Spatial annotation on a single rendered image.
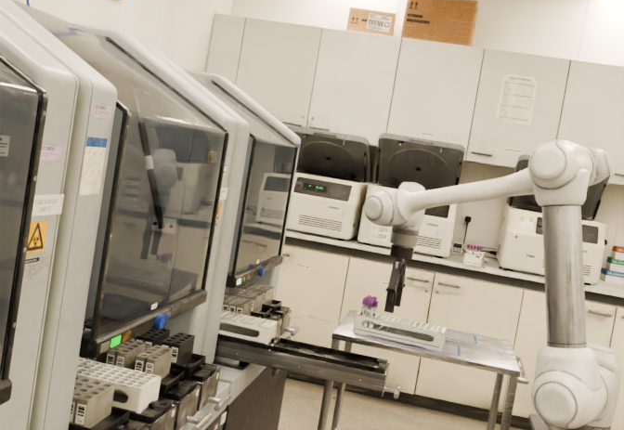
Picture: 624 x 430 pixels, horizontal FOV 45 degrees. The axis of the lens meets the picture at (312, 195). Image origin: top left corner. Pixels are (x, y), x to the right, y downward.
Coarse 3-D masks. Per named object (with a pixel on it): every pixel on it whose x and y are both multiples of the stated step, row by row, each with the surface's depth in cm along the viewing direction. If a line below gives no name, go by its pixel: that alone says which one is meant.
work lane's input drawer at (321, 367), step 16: (224, 336) 218; (224, 352) 217; (240, 352) 216; (256, 352) 215; (272, 352) 214; (288, 352) 214; (304, 352) 214; (320, 352) 222; (336, 352) 223; (272, 368) 221; (288, 368) 214; (304, 368) 213; (320, 368) 212; (336, 368) 211; (352, 368) 210; (368, 368) 210; (384, 368) 211; (352, 384) 210; (368, 384) 209; (384, 384) 213
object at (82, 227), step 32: (0, 0) 124; (32, 32) 120; (96, 32) 194; (64, 64) 118; (160, 64) 192; (96, 96) 120; (192, 96) 190; (96, 128) 122; (64, 192) 118; (64, 224) 119; (96, 224) 128; (64, 256) 119; (96, 256) 196; (64, 288) 121; (96, 288) 196; (64, 320) 123; (192, 320) 191; (64, 352) 124; (192, 352) 194; (64, 384) 126; (224, 384) 199; (32, 416) 120; (64, 416) 128
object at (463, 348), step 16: (352, 320) 266; (336, 336) 242; (352, 336) 242; (368, 336) 245; (448, 336) 265; (464, 336) 270; (480, 336) 274; (400, 352) 238; (416, 352) 237; (432, 352) 238; (448, 352) 241; (464, 352) 245; (480, 352) 249; (496, 352) 252; (512, 352) 256; (480, 368) 234; (496, 368) 233; (512, 368) 234; (496, 384) 274; (512, 384) 232; (336, 400) 286; (496, 400) 274; (512, 400) 232; (320, 416) 244; (336, 416) 286; (496, 416) 275
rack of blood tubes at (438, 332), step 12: (360, 324) 247; (396, 324) 244; (408, 324) 244; (420, 324) 247; (384, 336) 245; (396, 336) 244; (408, 336) 252; (420, 336) 251; (432, 336) 250; (444, 336) 242; (432, 348) 241
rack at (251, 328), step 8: (224, 312) 226; (232, 312) 228; (224, 320) 219; (232, 320) 218; (240, 320) 220; (248, 320) 221; (256, 320) 223; (264, 320) 224; (272, 320) 226; (224, 328) 229; (232, 328) 228; (240, 328) 228; (248, 328) 227; (256, 328) 217; (264, 328) 216; (272, 328) 220; (240, 336) 218; (248, 336) 217; (256, 336) 227; (264, 336) 216; (272, 336) 222
